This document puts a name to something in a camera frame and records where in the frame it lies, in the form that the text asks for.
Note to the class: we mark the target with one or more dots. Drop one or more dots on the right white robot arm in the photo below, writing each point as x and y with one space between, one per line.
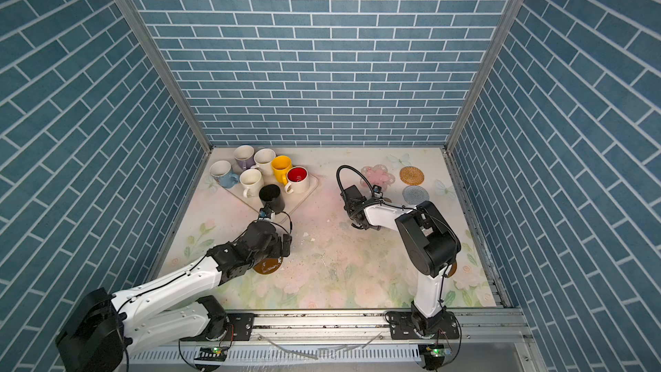
431 245

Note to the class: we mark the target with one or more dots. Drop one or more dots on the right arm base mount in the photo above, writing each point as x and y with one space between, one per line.
408 325

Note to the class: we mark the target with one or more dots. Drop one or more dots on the blue woven round coaster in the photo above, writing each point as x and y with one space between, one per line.
415 195

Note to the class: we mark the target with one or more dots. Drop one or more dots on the purple mug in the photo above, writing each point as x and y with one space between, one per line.
244 157

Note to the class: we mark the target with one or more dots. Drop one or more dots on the brown round coaster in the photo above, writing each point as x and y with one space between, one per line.
268 266
452 269

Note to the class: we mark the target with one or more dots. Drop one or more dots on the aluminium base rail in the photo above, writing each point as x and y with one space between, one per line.
347 326

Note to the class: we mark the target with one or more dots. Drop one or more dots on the white speckled mug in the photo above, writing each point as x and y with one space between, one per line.
263 160

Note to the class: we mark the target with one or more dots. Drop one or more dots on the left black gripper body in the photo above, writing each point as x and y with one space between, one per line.
274 249

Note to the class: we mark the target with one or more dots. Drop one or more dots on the plain white mug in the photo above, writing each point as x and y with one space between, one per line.
252 182

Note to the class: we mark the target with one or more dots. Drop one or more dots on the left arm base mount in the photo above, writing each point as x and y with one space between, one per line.
232 326

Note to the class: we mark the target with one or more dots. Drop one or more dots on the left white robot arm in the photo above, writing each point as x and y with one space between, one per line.
107 328

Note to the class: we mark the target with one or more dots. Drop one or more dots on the blue mug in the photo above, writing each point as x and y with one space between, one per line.
223 174

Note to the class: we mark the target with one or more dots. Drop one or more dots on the yellow mug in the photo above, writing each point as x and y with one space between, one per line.
281 165

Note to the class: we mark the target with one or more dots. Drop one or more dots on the pink flower coaster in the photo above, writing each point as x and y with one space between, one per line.
378 175

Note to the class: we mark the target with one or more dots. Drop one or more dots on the black mug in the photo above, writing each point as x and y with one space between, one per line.
271 197

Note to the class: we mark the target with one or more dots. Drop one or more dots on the white mug red inside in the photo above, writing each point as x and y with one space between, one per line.
298 180

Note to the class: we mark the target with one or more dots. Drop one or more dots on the beige serving tray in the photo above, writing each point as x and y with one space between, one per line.
292 201

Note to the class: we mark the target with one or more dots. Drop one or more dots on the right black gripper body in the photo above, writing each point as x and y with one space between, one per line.
353 217

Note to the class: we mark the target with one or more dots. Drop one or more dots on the woven rattan coaster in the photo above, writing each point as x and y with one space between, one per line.
411 175

